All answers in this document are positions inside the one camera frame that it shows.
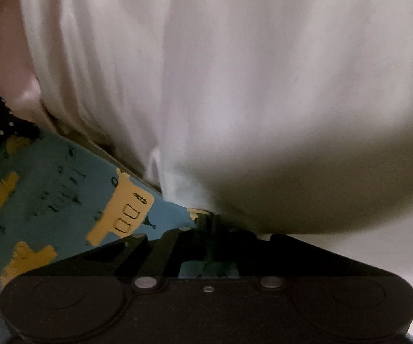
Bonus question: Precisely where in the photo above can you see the blue yellow patterned pants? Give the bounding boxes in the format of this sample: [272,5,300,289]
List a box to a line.
[0,128,211,280]

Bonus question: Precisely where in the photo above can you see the pink satin bedsheet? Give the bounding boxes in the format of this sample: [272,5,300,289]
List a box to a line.
[0,0,413,273]

